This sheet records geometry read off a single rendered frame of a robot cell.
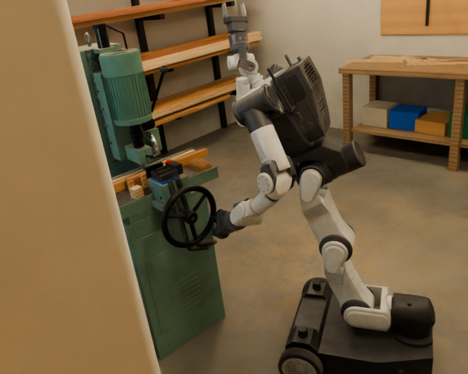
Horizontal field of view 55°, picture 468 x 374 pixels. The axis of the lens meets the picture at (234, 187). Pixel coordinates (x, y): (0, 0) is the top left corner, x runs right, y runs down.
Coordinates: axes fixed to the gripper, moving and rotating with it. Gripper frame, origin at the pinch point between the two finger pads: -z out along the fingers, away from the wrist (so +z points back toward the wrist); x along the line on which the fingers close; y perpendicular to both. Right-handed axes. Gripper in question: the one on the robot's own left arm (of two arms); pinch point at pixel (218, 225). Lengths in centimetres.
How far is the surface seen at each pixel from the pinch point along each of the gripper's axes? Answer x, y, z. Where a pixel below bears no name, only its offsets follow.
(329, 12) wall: 279, -188, -132
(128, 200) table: 9.0, 36.8, -16.8
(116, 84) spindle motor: 54, 52, 0
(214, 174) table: 29.7, -4.5, -16.0
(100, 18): 198, 36, -162
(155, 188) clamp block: 15.0, 27.1, -10.1
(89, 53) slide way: 72, 63, -13
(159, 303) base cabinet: -33, 8, -43
